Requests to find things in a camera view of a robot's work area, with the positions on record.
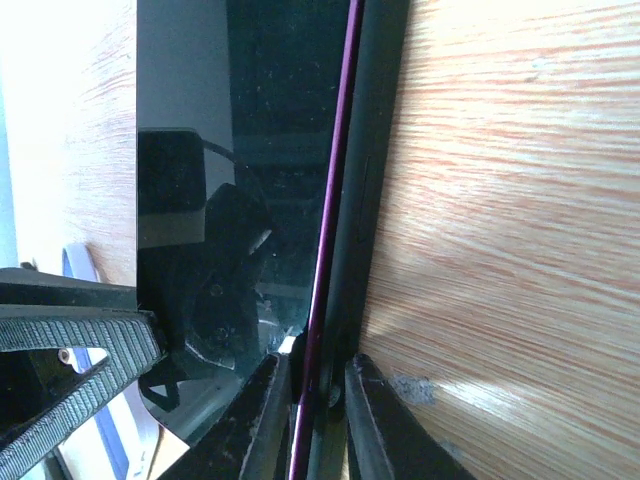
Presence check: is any black phone case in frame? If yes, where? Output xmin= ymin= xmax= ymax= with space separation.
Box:
xmin=288 ymin=1 xmax=410 ymax=479

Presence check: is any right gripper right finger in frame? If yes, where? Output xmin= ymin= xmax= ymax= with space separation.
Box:
xmin=344 ymin=354 xmax=474 ymax=480

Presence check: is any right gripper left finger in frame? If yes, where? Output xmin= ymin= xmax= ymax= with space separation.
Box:
xmin=1 ymin=267 xmax=166 ymax=479

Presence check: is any lavender phone case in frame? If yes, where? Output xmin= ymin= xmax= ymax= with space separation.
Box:
xmin=58 ymin=243 xmax=161 ymax=479

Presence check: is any dark phone magenta edge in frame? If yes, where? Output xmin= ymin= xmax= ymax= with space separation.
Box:
xmin=136 ymin=1 xmax=364 ymax=479

